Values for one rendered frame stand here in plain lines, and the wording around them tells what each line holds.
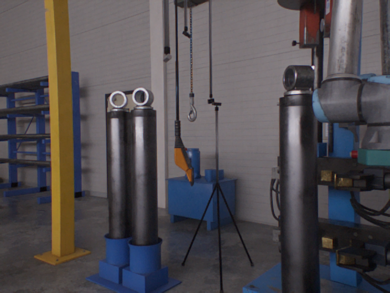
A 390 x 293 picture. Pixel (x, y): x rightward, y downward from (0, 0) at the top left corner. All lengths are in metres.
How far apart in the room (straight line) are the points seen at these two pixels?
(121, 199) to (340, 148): 1.83
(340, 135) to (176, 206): 2.79
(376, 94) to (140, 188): 1.92
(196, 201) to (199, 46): 2.48
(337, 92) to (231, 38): 3.94
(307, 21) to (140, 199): 1.83
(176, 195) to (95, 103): 3.38
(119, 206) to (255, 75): 2.85
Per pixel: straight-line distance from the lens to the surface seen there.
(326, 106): 1.52
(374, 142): 1.46
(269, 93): 4.90
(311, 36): 2.72
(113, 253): 3.19
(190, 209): 4.80
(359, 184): 2.37
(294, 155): 2.05
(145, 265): 2.96
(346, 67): 1.57
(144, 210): 2.85
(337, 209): 2.93
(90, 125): 7.70
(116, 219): 3.13
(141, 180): 2.82
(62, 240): 3.97
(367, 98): 1.48
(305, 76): 2.11
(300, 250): 2.14
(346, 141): 2.86
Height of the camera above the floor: 1.24
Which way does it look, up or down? 2 degrees down
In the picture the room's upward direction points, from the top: 1 degrees counter-clockwise
